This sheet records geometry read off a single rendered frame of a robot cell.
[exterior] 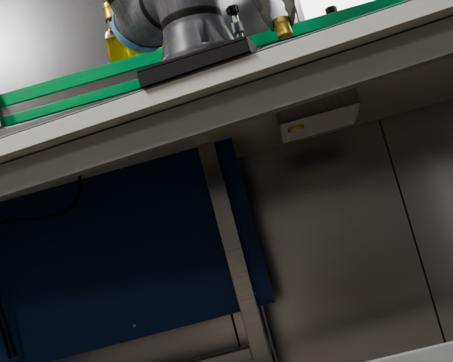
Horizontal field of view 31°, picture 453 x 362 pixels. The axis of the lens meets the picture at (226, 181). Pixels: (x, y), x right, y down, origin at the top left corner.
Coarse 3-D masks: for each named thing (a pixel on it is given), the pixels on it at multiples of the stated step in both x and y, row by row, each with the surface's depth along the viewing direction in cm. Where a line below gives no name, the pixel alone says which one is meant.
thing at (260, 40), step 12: (384, 0) 199; (396, 0) 199; (336, 12) 200; (348, 12) 200; (360, 12) 199; (300, 24) 200; (312, 24) 200; (324, 24) 200; (252, 36) 201; (264, 36) 201; (276, 36) 201
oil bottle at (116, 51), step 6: (108, 30) 207; (108, 36) 207; (114, 36) 206; (108, 42) 206; (114, 42) 206; (120, 42) 206; (108, 48) 206; (114, 48) 206; (120, 48) 206; (126, 48) 206; (108, 54) 206; (114, 54) 206; (120, 54) 206; (126, 54) 205; (114, 60) 206
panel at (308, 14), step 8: (304, 0) 218; (312, 0) 218; (320, 0) 218; (328, 0) 218; (336, 0) 217; (344, 0) 217; (352, 0) 217; (360, 0) 217; (368, 0) 216; (304, 8) 218; (312, 8) 218; (320, 8) 217; (344, 8) 217; (304, 16) 218; (312, 16) 217
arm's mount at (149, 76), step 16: (208, 48) 142; (224, 48) 141; (240, 48) 140; (256, 48) 147; (160, 64) 144; (176, 64) 143; (192, 64) 142; (208, 64) 142; (144, 80) 144; (160, 80) 144
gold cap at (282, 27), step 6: (276, 18) 181; (282, 18) 181; (276, 24) 181; (282, 24) 181; (288, 24) 181; (276, 30) 182; (282, 30) 180; (288, 30) 181; (282, 36) 184; (288, 36) 183
